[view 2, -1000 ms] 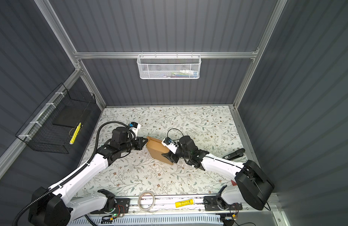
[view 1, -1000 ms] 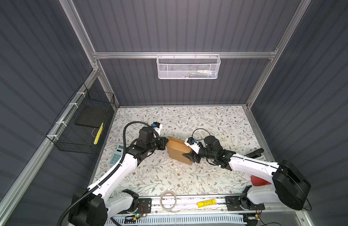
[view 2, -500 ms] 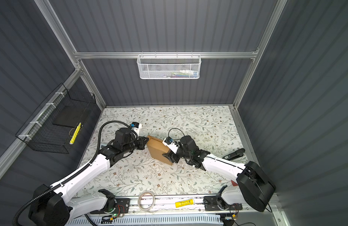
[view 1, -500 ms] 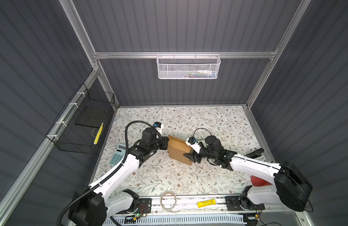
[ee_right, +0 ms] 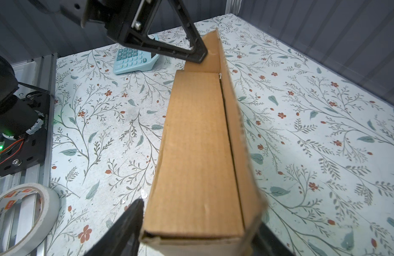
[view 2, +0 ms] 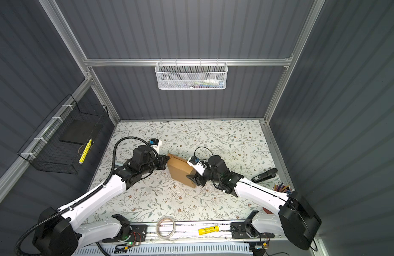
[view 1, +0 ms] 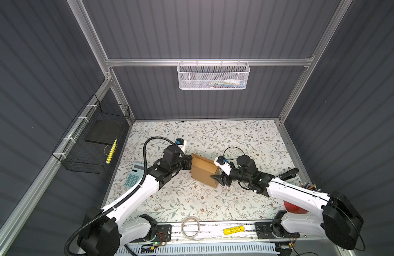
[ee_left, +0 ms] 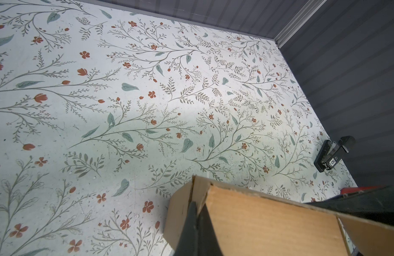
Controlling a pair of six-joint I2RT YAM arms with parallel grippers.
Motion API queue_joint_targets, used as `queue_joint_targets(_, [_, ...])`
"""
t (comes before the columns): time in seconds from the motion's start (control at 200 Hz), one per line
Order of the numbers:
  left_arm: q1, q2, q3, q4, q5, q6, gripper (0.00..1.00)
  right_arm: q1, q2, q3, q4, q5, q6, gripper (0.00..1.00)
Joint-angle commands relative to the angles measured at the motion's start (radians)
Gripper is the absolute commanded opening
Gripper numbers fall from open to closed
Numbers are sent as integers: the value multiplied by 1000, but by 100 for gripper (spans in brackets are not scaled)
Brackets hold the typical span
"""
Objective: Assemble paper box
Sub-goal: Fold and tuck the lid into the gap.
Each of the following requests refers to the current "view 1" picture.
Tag brown cardboard box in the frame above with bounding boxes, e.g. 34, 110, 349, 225
190, 154, 220, 188

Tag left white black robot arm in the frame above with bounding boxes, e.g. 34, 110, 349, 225
75, 145, 192, 256

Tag markers in white basket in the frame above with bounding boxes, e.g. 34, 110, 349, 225
206, 79, 246, 90

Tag yellow label tag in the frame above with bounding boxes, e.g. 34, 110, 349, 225
223, 225, 245, 235

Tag floral table mat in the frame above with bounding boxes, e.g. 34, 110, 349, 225
106, 119, 296, 223

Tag clear tape roll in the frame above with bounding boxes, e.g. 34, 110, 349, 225
180, 216, 201, 240

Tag white vented strip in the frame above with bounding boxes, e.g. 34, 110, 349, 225
128, 242, 280, 256

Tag white wire mesh basket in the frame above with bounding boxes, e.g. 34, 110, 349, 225
177, 61, 250, 90

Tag black corrugated cable conduit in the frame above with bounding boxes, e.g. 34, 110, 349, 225
64, 137, 182, 256

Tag teal calculator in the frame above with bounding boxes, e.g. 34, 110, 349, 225
123, 163, 144, 189

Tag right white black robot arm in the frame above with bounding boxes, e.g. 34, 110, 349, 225
211, 155, 364, 250

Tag coloured pencils bundle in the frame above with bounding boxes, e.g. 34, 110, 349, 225
301, 182, 321, 192

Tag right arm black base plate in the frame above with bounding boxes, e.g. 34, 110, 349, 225
254, 221, 300, 239

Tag red pencil cup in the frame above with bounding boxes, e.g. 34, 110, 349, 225
284, 201, 308, 214

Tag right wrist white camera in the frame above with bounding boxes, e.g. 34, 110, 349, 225
214, 156, 234, 176

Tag black wire basket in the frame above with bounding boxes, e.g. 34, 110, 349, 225
52, 96, 130, 175

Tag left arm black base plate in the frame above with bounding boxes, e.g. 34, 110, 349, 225
131, 224, 172, 243

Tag black flat pad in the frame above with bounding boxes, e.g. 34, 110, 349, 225
85, 120, 120, 146

